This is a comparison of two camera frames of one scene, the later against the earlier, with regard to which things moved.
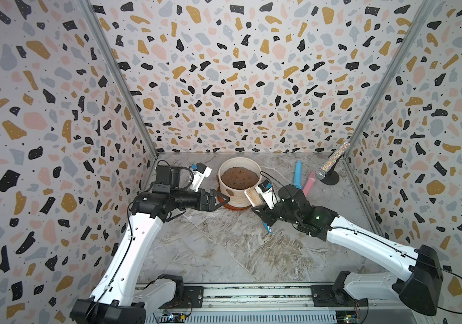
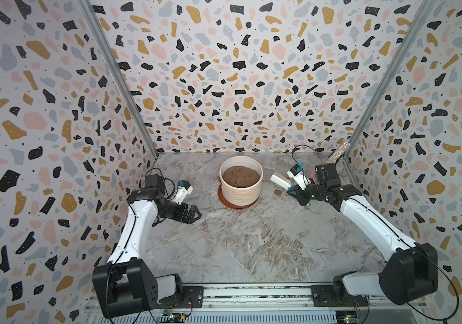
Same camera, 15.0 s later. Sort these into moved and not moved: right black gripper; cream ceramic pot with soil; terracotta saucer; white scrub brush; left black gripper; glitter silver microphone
Moved: left black gripper; right black gripper; white scrub brush
Not moved: glitter silver microphone; cream ceramic pot with soil; terracotta saucer
